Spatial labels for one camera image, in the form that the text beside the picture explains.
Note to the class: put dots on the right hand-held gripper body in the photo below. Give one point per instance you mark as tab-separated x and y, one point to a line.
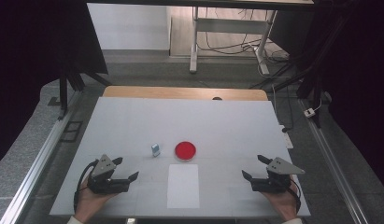
275	179

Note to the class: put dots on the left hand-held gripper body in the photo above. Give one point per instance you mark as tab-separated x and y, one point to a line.
102	183

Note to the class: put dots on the small blue white stamp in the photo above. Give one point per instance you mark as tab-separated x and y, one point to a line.
155	150

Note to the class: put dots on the white paper sheet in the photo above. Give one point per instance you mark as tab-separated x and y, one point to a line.
183	186

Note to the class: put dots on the round red ink pad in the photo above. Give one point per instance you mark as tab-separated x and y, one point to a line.
185	151

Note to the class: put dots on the person's left hand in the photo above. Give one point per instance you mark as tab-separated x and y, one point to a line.
90	203

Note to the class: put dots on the person's right hand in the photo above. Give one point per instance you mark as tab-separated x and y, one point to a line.
284	203

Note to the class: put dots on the small white plug adapter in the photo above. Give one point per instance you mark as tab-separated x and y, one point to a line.
309	112

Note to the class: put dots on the dark round table grommet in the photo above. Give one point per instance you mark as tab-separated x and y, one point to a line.
217	98

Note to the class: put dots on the black stand legs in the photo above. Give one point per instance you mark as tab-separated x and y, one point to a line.
314	87
63	90

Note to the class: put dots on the black curtain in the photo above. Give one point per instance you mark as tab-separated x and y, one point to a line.
31	46
358	62

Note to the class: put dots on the aluminium floor rail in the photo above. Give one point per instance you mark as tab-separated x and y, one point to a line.
333	165
40	158

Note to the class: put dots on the white metal desk frame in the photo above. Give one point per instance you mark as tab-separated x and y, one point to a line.
233	26

